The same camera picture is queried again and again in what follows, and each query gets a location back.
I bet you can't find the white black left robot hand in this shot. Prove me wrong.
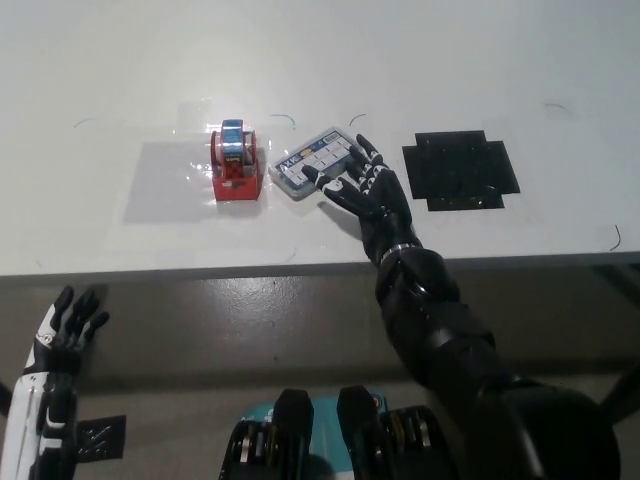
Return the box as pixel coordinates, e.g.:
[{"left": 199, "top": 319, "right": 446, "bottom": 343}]
[{"left": 0, "top": 284, "right": 110, "bottom": 480}]

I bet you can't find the clear plastic screw box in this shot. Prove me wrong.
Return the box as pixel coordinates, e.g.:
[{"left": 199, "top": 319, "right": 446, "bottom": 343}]
[{"left": 268, "top": 127, "right": 362, "bottom": 202}]

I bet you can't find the black tape patch on table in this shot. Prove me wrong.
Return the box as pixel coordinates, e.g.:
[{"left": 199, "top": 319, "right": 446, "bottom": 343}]
[{"left": 402, "top": 130, "right": 521, "bottom": 212}]

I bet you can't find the clear glossy tape sheet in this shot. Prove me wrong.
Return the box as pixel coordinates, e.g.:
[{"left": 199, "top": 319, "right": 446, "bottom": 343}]
[{"left": 123, "top": 102, "right": 294, "bottom": 224}]

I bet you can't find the black floor tape patch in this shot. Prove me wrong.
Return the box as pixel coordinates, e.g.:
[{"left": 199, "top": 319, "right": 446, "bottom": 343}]
[{"left": 74, "top": 414, "right": 126, "bottom": 460}]

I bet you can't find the red tape dispenser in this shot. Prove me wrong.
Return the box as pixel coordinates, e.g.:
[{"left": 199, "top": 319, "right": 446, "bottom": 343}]
[{"left": 209, "top": 118, "right": 264, "bottom": 201}]

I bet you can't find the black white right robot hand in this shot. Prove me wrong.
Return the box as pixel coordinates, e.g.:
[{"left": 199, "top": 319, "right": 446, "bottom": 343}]
[{"left": 302, "top": 133, "right": 424, "bottom": 264}]

